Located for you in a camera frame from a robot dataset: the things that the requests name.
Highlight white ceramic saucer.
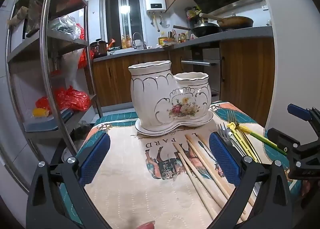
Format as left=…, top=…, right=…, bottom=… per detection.
left=135, top=112, right=214, bottom=136

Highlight kitchen window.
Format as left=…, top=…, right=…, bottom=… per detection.
left=102, top=0, right=145, bottom=48

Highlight clear plastic bag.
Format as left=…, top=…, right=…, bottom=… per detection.
left=49, top=15, right=79, bottom=40

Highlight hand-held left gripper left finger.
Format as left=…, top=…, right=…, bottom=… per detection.
left=25, top=133, right=113, bottom=229

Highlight metal shelf rack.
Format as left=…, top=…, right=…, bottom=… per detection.
left=5, top=0, right=103, bottom=194

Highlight yellow green plastic utensil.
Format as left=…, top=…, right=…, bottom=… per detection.
left=239, top=125, right=287, bottom=156

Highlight amber glass bottles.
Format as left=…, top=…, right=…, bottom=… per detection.
left=121, top=35, right=132, bottom=49

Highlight white floral ceramic utensil holder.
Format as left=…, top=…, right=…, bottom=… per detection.
left=128, top=60, right=212, bottom=131

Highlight grey kitchen countertop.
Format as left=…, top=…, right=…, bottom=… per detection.
left=92, top=26, right=273, bottom=63

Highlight metal faucet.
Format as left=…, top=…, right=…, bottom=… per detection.
left=132, top=32, right=142, bottom=50

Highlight black wok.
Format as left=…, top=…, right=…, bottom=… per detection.
left=173, top=23, right=223, bottom=38

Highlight silver metal fork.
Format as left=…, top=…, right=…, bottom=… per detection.
left=216, top=123, right=247, bottom=157
left=223, top=126, right=248, bottom=157

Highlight yellow cooking oil bottle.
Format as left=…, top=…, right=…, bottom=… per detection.
left=158, top=32, right=169, bottom=47

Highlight horse printed table cloth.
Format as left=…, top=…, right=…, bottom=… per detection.
left=75, top=100, right=308, bottom=229

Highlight white plastic bag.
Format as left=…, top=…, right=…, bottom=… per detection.
left=59, top=49, right=85, bottom=92

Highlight gold metal fork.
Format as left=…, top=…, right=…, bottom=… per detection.
left=227, top=110, right=262, bottom=164

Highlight wooden base cabinet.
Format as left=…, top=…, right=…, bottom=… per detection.
left=219, top=38, right=275, bottom=126
left=91, top=53, right=175, bottom=108

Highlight large red plastic bag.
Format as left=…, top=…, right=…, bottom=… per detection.
left=36, top=86, right=91, bottom=113

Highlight small red plastic bag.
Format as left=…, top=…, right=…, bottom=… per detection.
left=75, top=24, right=85, bottom=40

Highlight brown frying pan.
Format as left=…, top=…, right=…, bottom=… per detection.
left=199, top=13, right=254, bottom=30

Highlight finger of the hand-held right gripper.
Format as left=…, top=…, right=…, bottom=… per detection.
left=287, top=104, right=316, bottom=122
left=267, top=127, right=302, bottom=154

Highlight yellow round item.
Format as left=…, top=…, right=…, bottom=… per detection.
left=32, top=108, right=50, bottom=118

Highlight built-in oven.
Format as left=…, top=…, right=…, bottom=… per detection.
left=181, top=48, right=222, bottom=100

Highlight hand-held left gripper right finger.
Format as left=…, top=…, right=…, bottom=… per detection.
left=209, top=132, right=293, bottom=229

